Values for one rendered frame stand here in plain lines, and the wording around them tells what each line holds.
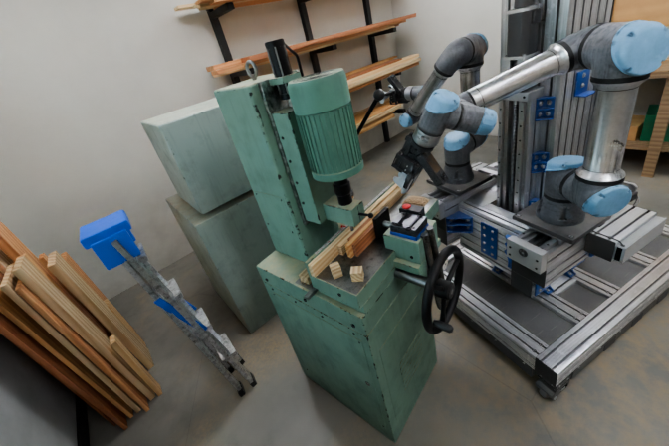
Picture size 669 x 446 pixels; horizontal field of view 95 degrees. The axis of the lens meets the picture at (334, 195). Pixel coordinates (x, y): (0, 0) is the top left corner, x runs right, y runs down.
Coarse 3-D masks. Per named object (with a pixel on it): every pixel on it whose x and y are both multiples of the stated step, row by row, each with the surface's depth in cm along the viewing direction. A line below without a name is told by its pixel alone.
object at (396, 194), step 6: (396, 192) 133; (390, 198) 130; (396, 198) 134; (384, 204) 127; (390, 204) 131; (378, 210) 124; (348, 234) 114; (342, 240) 112; (336, 246) 110; (342, 246) 109; (342, 252) 110
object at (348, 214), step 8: (328, 200) 113; (336, 200) 112; (352, 200) 109; (360, 200) 108; (328, 208) 111; (336, 208) 108; (344, 208) 106; (352, 208) 104; (360, 208) 107; (328, 216) 114; (336, 216) 110; (344, 216) 107; (352, 216) 105; (360, 216) 108; (352, 224) 106
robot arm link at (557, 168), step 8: (552, 160) 108; (560, 160) 106; (568, 160) 104; (576, 160) 103; (552, 168) 106; (560, 168) 103; (568, 168) 101; (576, 168) 101; (552, 176) 107; (560, 176) 103; (568, 176) 101; (552, 184) 107; (560, 184) 103; (544, 192) 113; (552, 192) 109; (560, 192) 104
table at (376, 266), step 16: (432, 208) 126; (336, 256) 111; (368, 256) 107; (384, 256) 105; (368, 272) 100; (384, 272) 103; (416, 272) 102; (320, 288) 105; (336, 288) 98; (352, 288) 96; (368, 288) 97; (352, 304) 96
